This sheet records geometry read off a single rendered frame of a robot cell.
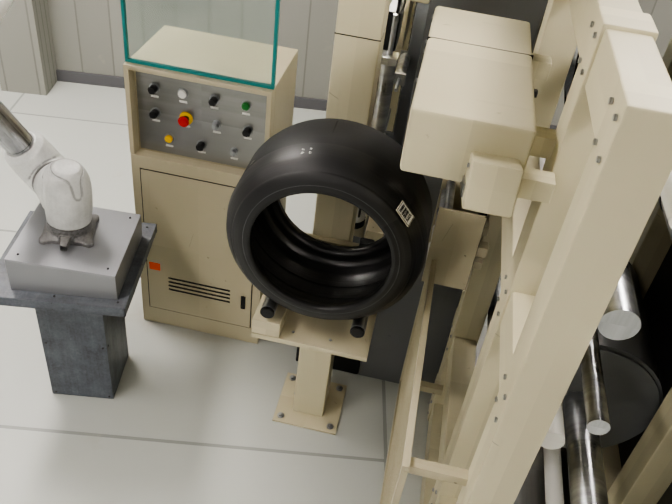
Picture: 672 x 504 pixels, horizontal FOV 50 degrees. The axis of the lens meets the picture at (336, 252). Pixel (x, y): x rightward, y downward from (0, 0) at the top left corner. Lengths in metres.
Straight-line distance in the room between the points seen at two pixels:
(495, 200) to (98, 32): 4.18
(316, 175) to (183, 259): 1.38
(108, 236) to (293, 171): 1.04
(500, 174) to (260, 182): 0.75
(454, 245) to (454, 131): 0.88
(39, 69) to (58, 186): 2.76
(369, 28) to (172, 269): 1.56
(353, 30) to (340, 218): 0.64
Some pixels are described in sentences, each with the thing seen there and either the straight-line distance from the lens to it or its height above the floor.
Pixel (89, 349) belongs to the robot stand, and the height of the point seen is 0.29.
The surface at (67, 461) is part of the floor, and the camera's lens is 3.02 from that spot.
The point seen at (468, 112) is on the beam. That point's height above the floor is 1.78.
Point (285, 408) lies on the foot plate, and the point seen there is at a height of 0.01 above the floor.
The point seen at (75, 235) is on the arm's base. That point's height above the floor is 0.81.
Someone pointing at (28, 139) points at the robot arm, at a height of 1.09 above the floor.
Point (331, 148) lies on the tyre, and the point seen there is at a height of 1.47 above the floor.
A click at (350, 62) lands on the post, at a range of 2.10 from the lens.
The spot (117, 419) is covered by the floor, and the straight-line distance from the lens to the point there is 3.10.
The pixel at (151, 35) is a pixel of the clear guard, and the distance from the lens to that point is 2.68.
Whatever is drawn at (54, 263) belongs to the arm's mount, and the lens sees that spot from 2.61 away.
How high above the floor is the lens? 2.43
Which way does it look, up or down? 39 degrees down
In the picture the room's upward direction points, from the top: 8 degrees clockwise
